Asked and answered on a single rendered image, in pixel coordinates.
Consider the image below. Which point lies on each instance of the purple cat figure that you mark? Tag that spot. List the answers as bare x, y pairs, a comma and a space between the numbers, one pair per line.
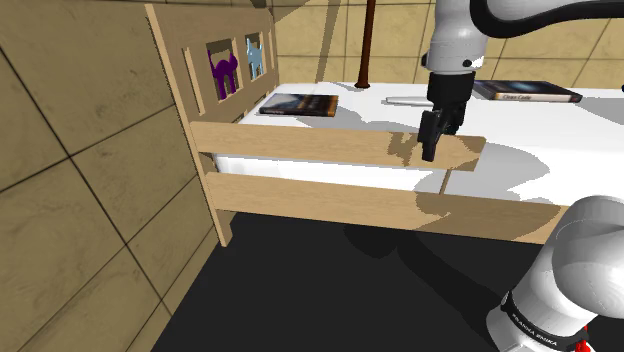
225, 74

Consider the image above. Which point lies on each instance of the wooden bed with white mattress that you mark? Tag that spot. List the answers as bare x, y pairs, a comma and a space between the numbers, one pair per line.
312, 144

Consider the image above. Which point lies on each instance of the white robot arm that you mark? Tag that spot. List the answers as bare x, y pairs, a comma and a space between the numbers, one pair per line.
458, 39

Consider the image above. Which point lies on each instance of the light blue cat figure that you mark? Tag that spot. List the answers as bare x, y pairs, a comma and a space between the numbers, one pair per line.
254, 59

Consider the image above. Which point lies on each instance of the dark brown pole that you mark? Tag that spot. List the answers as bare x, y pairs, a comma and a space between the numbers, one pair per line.
365, 44

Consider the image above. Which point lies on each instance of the dark book with orange edge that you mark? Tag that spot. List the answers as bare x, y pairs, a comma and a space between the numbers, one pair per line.
297, 104

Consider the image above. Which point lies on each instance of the white pen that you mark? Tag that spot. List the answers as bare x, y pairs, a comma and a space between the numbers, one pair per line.
407, 101

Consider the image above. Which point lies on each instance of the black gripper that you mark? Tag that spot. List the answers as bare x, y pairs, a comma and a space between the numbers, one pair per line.
448, 90

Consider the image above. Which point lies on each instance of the dark book with pale spine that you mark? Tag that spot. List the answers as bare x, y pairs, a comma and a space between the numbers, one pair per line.
529, 90

